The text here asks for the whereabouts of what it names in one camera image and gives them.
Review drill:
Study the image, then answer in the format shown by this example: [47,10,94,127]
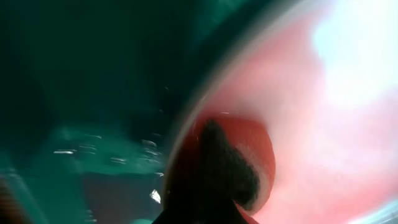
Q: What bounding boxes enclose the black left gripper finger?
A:
[153,186,249,224]

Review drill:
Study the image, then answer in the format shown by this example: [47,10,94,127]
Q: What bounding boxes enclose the teal plastic tray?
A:
[1,0,293,223]

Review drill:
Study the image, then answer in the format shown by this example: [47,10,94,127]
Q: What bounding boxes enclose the light blue plate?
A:
[170,1,397,223]

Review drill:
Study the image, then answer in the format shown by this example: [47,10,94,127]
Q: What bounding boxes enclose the orange sponge with dark scourer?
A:
[167,114,276,215]

